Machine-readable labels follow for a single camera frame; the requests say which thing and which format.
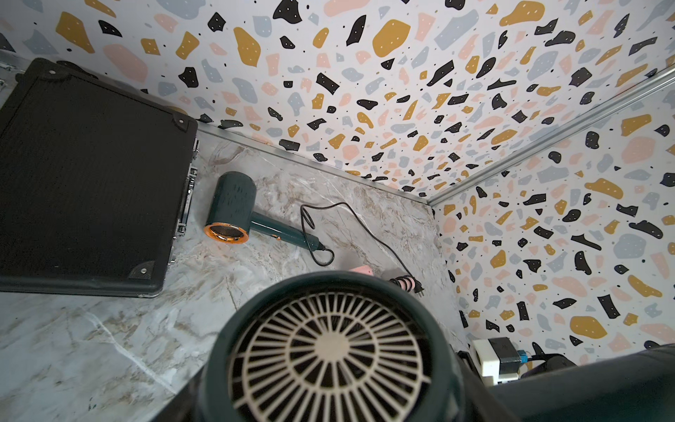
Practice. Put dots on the pink hair dryer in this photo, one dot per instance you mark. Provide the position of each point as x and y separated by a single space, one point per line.
404 282

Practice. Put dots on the black flat case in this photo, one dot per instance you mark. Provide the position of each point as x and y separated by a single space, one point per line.
94 185

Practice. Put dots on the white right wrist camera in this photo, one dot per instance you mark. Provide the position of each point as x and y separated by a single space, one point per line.
496 360

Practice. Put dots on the dark green hair dryer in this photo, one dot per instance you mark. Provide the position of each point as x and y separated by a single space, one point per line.
231 217
343 346

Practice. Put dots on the aluminium corner post right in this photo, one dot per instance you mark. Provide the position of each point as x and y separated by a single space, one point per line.
627 98

